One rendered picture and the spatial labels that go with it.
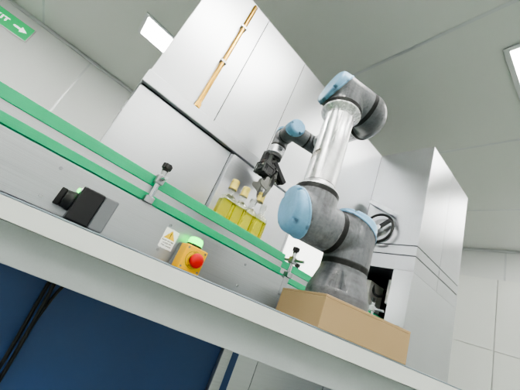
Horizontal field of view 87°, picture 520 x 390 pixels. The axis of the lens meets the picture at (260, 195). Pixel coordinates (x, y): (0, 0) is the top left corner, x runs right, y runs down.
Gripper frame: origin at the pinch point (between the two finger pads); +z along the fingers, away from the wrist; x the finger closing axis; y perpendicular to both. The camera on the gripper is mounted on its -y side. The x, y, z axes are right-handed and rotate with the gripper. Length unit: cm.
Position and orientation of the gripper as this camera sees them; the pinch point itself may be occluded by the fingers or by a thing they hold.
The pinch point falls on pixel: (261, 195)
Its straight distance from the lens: 122.1
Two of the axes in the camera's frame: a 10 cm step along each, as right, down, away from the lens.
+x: 6.1, -0.7, -7.9
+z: -3.6, 8.6, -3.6
